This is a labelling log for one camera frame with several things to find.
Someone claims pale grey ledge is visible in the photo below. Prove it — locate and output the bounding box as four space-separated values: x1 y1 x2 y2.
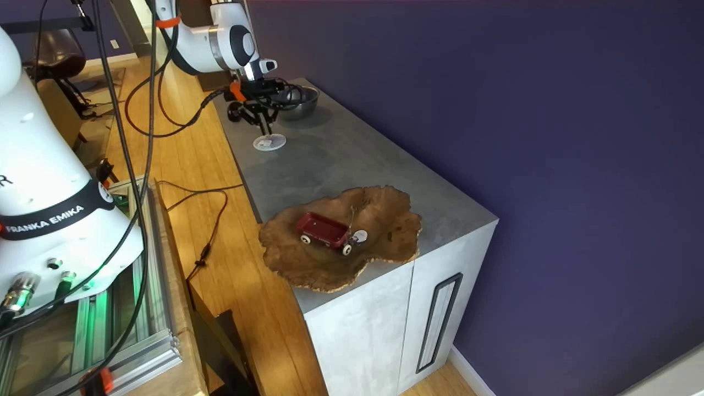
623 341 704 396

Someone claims brown wooden door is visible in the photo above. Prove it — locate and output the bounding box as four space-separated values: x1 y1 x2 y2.
173 0 218 34

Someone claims thin black floor cable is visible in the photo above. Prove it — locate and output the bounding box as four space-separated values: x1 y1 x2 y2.
155 178 246 283

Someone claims shiny metal bowl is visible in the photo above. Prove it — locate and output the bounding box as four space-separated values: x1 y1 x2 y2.
273 80 321 123

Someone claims dark chair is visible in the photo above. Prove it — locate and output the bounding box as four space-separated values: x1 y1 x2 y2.
24 26 102 119

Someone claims white round disc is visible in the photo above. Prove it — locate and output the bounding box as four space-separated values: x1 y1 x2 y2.
251 129 288 153

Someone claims red toy wagon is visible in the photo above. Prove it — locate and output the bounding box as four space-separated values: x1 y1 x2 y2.
294 211 371 256

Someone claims grey concrete cabinet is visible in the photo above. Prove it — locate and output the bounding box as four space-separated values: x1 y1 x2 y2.
214 74 502 396

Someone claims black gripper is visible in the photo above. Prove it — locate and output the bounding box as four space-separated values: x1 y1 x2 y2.
226 74 298 138

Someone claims aluminium robot stand frame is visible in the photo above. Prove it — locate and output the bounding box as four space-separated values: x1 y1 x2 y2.
0 173 184 396

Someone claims brown leaf-shaped plate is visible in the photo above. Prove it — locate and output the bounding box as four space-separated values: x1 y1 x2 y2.
257 182 425 295

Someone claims white baseboard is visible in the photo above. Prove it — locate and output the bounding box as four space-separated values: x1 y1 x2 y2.
447 344 497 396

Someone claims long black hanging cable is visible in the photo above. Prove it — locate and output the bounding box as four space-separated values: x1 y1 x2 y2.
69 0 161 310

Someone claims black flat box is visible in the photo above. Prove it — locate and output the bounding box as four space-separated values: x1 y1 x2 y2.
184 282 261 396

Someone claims black rectangular door handle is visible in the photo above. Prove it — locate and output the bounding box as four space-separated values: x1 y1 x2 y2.
413 270 466 376

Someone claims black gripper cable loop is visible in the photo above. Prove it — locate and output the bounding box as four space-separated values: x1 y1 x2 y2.
122 29 237 140

